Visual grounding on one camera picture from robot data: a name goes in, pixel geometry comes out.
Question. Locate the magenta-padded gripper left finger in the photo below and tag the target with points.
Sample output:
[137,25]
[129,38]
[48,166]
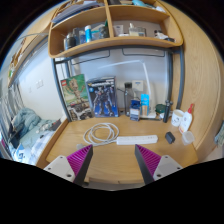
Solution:
[58,166]

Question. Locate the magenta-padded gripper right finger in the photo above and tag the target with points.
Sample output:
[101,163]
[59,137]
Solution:
[166,166]

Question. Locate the black charger block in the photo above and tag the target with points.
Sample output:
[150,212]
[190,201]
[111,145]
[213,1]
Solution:
[170,137]

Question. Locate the translucent plastic container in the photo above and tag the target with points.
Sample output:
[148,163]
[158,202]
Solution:
[188,138]

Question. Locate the white power strip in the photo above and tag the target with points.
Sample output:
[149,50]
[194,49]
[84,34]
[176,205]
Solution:
[136,140]

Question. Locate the bed with bedding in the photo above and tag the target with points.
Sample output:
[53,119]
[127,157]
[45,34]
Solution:
[26,133]

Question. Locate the white red-capped pump bottle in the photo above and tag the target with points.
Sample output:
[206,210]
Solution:
[186,123]

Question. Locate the white cup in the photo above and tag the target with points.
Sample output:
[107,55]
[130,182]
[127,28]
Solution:
[176,118]

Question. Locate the black electric shaver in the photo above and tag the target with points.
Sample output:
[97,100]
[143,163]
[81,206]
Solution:
[167,111]

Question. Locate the patterned cloth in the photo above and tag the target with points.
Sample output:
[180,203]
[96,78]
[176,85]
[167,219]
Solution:
[220,135]

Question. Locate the small blue box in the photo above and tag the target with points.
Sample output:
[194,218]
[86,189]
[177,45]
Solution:
[135,111]

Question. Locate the tall light blue box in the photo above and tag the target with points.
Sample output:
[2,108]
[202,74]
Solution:
[145,103]

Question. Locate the green toy figure box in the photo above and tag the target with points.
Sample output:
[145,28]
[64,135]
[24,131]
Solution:
[75,96]

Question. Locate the dark drink bottle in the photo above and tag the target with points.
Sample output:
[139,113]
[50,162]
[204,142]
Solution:
[128,100]

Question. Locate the blue robot model box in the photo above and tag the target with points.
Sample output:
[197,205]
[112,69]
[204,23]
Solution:
[102,98]

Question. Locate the white desk lamp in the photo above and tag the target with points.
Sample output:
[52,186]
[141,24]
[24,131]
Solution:
[148,86]

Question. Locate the white box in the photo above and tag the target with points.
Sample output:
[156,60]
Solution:
[137,86]

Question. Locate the wooden shelf unit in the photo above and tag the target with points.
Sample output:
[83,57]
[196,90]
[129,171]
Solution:
[110,42]

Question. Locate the grey metal shelf frame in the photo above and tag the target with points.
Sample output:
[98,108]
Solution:
[57,83]

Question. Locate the white wall switch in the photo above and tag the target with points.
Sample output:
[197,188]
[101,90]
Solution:
[39,84]

